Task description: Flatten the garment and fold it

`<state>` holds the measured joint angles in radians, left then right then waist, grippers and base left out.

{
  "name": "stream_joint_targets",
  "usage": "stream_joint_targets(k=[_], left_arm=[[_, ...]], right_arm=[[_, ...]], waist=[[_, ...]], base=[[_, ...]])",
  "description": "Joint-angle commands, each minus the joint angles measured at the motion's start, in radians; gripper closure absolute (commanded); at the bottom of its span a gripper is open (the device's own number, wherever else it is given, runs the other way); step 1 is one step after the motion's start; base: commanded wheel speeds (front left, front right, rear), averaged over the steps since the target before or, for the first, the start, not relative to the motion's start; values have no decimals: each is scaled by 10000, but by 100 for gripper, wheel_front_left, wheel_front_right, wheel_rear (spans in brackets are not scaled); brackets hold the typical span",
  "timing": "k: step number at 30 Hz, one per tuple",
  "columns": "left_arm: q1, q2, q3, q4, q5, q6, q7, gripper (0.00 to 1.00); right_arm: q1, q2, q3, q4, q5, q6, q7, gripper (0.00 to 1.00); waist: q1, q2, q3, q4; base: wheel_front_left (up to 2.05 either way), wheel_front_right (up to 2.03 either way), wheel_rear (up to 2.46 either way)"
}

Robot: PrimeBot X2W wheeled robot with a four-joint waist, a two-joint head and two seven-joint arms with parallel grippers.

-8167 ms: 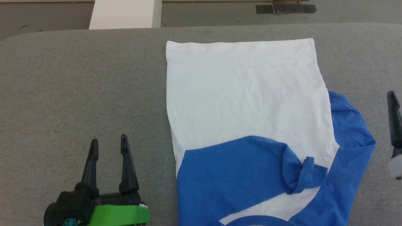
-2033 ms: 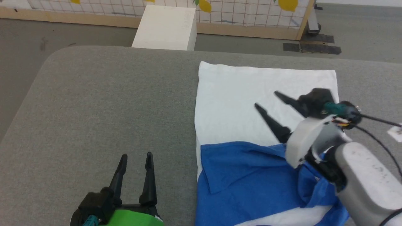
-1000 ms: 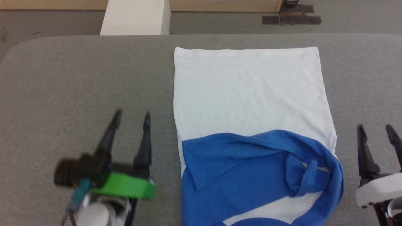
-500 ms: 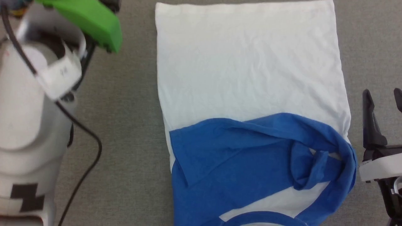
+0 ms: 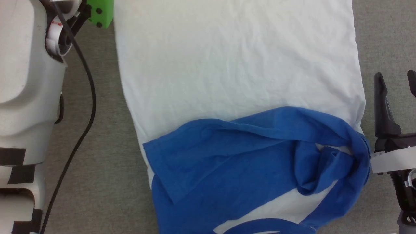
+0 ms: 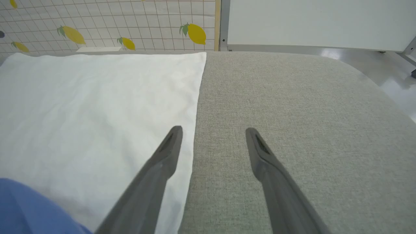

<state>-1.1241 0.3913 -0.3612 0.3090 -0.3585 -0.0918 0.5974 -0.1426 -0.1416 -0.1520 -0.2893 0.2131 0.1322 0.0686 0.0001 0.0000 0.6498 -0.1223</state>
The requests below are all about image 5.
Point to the blue and white t-shirt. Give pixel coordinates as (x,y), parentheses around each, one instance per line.
(227,65)

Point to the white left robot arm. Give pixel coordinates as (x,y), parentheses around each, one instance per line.
(19,81)

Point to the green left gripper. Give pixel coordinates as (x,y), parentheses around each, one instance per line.
(100,11)

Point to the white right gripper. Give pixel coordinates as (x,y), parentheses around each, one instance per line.
(403,159)

